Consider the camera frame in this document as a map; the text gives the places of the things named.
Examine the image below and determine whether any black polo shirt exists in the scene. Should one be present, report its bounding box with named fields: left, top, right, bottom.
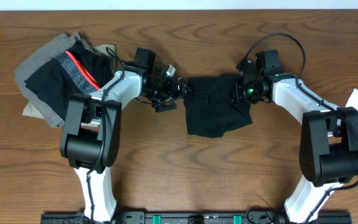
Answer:
left=184, top=73, right=252, bottom=138

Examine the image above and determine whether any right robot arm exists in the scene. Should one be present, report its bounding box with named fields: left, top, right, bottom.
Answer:
left=234, top=59, right=358, bottom=223

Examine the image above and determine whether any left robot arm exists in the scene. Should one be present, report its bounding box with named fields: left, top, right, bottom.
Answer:
left=60, top=63, right=188, bottom=223

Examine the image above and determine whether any beige folded garment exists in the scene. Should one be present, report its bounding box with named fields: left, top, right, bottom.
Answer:
left=22, top=44, right=116, bottom=119

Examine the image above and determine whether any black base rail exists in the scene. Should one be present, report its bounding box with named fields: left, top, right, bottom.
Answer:
left=40, top=210, right=352, bottom=224

